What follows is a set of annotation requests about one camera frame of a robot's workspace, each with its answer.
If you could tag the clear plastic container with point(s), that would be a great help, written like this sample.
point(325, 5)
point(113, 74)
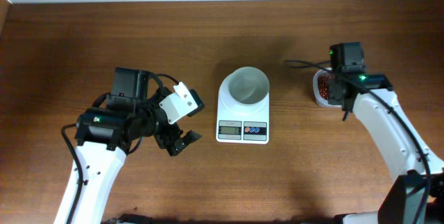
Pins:
point(320, 101)

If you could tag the white digital kitchen scale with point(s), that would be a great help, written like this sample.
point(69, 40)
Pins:
point(239, 123)

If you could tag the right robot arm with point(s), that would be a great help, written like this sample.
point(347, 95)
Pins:
point(417, 172)

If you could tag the red beans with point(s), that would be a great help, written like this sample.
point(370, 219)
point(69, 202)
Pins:
point(323, 85)

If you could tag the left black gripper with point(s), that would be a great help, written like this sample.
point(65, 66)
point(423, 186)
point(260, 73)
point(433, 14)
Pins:
point(172, 133)

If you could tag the white round bowl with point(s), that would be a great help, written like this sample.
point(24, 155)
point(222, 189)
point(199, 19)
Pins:
point(248, 85)

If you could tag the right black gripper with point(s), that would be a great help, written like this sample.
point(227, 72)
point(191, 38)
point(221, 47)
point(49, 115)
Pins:
point(330, 101)

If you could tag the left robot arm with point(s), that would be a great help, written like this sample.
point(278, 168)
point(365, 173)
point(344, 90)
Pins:
point(138, 106)

